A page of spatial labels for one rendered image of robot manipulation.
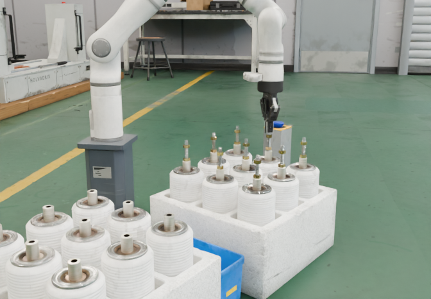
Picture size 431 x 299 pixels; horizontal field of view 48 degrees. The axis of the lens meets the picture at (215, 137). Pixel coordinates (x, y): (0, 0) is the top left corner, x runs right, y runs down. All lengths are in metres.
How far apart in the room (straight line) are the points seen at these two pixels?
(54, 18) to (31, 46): 2.43
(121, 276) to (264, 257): 0.41
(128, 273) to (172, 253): 0.12
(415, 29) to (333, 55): 0.99
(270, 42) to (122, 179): 0.61
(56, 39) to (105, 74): 3.36
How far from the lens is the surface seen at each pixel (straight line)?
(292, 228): 1.27
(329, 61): 6.34
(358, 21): 6.35
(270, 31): 1.37
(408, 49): 6.35
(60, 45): 4.80
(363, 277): 1.39
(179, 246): 0.97
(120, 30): 1.44
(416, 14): 6.40
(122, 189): 1.53
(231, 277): 1.16
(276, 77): 1.39
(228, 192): 1.26
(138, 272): 0.90
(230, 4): 5.79
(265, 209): 1.20
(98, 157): 1.51
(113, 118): 1.49
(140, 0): 1.44
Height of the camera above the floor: 0.67
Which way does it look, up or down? 14 degrees down
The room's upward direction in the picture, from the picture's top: straight up
